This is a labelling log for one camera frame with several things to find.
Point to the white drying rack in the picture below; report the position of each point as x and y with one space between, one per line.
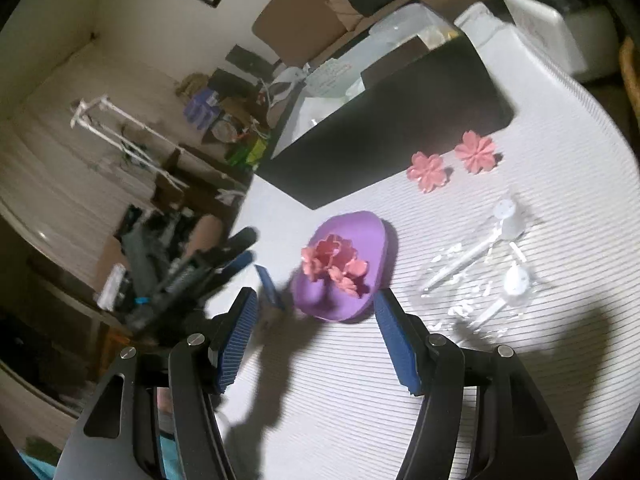
125 120

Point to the white plastic appliance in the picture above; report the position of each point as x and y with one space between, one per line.
555 25

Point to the brown sofa cushions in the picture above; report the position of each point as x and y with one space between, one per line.
300 20

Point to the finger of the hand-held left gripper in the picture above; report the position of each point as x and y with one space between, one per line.
240 252
269 287

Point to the purple oval container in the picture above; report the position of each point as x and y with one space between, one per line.
360 240

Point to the purple bag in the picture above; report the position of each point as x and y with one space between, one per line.
200 110

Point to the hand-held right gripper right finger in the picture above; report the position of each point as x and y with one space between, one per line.
395 340

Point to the white striped table cover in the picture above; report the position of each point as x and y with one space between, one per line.
560 170

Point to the lower wrapped plastic spoon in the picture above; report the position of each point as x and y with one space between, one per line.
517 281

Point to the green bag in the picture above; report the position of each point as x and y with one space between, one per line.
248 152

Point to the clear plastic container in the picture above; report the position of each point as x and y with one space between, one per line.
400 27

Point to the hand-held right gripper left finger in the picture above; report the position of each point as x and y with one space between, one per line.
239 340

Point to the clear plastic packaging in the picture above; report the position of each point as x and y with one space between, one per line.
450 265

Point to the upper wrapped plastic spoon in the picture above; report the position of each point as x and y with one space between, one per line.
505 215

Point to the pink flower-shaped piece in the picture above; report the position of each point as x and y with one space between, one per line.
331 252
426 171
310 264
476 151
350 280

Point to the wrapped plastic spoon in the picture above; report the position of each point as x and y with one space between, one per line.
505 215
517 281

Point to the black flat box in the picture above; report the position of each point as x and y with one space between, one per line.
400 125

